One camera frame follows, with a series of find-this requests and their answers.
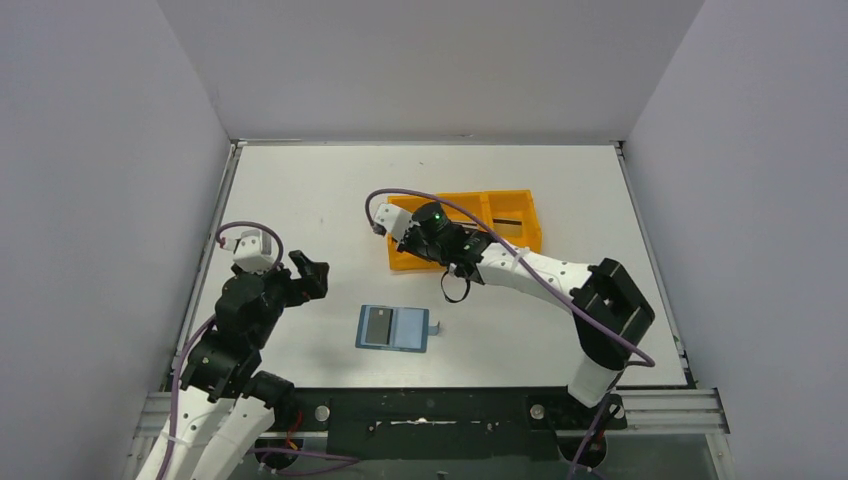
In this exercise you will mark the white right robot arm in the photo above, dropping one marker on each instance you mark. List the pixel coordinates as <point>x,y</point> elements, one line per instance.
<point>610,312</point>

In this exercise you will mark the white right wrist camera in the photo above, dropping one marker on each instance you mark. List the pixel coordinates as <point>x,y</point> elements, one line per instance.
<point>392,221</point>

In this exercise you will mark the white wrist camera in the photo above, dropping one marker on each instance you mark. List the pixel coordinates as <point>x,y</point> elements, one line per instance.
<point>252,249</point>
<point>392,221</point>

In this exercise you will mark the blue leather card holder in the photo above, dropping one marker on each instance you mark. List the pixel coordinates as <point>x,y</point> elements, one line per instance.
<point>411,329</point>

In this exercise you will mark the yellow three-compartment plastic tray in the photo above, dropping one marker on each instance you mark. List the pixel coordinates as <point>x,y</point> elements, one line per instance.
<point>511,213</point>

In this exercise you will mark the black VIP card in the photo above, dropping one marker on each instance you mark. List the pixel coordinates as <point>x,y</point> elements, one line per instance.
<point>378,326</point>

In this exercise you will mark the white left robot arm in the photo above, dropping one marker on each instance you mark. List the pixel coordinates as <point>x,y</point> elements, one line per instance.
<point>222,401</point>

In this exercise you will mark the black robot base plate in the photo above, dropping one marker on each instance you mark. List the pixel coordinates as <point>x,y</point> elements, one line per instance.
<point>368,424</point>

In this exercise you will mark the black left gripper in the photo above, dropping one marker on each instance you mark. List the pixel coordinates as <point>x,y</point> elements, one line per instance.
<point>296,278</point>

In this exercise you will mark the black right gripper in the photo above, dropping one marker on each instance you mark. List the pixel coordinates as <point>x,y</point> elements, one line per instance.
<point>411,240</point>

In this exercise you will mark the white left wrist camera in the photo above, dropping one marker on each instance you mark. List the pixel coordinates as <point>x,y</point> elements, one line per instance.
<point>252,249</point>

